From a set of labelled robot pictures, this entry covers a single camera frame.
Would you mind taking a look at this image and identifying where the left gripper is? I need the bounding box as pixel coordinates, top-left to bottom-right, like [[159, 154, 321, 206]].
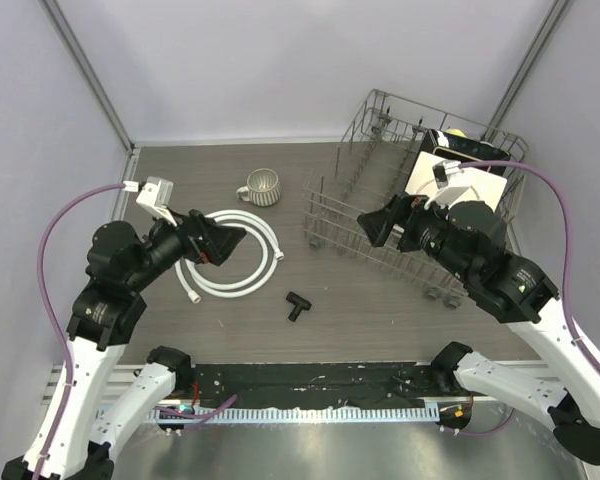
[[128, 202, 246, 289]]

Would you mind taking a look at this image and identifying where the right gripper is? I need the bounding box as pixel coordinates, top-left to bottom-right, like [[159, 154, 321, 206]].
[[358, 190, 475, 283]]

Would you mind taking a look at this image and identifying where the white hose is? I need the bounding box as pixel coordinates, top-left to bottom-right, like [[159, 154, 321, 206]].
[[173, 209, 286, 305]]

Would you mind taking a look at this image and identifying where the black T-shaped hose connector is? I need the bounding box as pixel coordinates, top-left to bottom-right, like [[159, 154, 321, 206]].
[[286, 291, 312, 322]]

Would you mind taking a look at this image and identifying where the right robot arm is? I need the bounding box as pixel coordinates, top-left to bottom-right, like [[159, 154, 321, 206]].
[[357, 194, 600, 466]]

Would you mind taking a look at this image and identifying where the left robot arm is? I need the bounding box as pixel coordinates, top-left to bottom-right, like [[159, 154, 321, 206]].
[[2, 210, 246, 479]]

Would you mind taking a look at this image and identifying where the striped ceramic mug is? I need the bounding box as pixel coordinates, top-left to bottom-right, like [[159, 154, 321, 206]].
[[236, 168, 281, 208]]

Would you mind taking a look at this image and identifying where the black square plate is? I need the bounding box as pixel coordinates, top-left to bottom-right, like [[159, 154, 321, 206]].
[[419, 129, 510, 162]]

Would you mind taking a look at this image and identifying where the white square plate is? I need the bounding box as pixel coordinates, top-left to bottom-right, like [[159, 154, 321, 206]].
[[404, 152, 507, 211]]

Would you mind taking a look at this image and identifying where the yellow-green cup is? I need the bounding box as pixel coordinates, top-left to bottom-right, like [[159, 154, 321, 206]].
[[445, 128, 468, 138]]

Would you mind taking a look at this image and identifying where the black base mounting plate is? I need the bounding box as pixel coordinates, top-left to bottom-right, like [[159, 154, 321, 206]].
[[171, 362, 468, 410]]

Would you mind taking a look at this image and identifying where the grey wire dish rack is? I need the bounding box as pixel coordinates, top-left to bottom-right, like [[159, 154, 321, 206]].
[[303, 89, 529, 309]]

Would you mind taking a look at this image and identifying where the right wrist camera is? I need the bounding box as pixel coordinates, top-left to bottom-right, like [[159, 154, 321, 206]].
[[425, 160, 472, 209]]

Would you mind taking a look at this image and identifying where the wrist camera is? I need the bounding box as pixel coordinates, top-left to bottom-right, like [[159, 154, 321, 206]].
[[136, 176, 177, 226], [425, 160, 472, 209]]

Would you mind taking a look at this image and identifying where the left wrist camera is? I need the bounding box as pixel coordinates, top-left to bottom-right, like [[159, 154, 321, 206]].
[[136, 176, 177, 226]]

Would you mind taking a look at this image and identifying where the white slotted cable duct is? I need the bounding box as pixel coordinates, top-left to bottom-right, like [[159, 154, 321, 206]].
[[97, 405, 440, 424]]

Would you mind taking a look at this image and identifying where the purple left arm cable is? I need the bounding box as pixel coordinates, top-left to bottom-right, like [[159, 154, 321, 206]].
[[35, 183, 131, 474]]

